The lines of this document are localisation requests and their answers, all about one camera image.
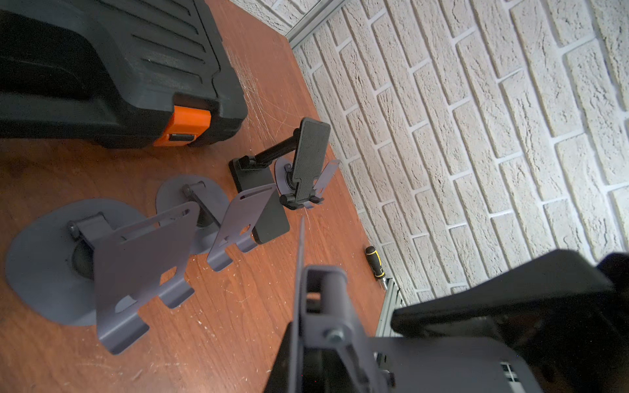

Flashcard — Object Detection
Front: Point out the yellow black screwdriver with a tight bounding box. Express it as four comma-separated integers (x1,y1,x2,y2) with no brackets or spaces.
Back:
365,246,388,291

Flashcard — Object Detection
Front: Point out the right corner aluminium profile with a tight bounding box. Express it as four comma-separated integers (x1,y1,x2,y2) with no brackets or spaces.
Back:
284,0,347,49

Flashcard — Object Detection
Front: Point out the purple-grey phone stand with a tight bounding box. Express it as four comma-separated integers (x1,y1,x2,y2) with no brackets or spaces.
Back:
156,175,275,272

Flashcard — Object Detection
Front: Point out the black plastic tool case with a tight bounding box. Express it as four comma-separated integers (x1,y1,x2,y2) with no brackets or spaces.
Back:
1,1,247,148

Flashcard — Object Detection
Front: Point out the black phone stand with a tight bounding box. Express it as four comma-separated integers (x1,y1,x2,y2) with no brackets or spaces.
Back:
229,117,340,245

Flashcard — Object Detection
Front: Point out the aluminium front rail frame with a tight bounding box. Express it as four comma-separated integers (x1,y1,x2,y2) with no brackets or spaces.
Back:
375,278,406,337

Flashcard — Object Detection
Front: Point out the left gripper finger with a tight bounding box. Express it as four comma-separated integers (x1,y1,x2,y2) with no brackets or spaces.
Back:
264,322,373,392

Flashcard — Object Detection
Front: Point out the grey phone stand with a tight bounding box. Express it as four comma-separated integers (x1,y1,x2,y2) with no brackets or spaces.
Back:
289,222,541,392
275,157,340,210
5,199,200,355

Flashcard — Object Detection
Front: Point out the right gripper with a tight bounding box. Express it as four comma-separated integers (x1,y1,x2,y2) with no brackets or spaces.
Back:
390,250,628,392

